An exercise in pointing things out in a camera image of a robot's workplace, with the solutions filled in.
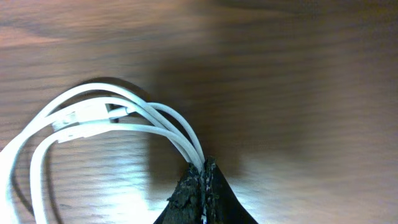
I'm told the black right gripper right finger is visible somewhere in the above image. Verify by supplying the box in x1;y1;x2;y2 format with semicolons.
204;157;257;224

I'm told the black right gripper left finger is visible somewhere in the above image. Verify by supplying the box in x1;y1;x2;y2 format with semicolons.
154;163;203;224

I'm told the white cable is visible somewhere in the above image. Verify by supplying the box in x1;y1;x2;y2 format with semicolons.
0;82;206;224

